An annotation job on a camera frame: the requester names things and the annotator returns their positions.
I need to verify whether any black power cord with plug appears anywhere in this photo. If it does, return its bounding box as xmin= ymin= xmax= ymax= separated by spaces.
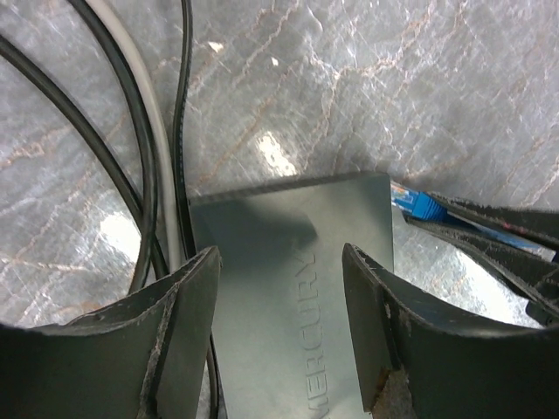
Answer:
xmin=172 ymin=0 xmax=219 ymax=419

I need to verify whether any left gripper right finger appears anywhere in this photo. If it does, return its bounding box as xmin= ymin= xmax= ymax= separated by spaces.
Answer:
xmin=342 ymin=244 xmax=558 ymax=418

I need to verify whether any grey thin cable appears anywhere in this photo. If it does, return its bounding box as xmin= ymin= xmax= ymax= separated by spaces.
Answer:
xmin=85 ymin=0 xmax=181 ymax=271

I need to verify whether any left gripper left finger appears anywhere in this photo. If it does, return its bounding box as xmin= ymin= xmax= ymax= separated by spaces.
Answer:
xmin=1 ymin=247 xmax=221 ymax=418

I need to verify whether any black network switch box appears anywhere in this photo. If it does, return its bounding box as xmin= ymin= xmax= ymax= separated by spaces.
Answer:
xmin=191 ymin=173 xmax=393 ymax=418

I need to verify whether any black looped cable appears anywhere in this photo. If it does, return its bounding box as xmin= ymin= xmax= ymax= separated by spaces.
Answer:
xmin=0 ymin=0 xmax=169 ymax=289

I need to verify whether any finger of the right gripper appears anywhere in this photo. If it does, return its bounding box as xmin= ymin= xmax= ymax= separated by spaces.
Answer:
xmin=428 ymin=193 xmax=558 ymax=240
xmin=405 ymin=217 xmax=558 ymax=314

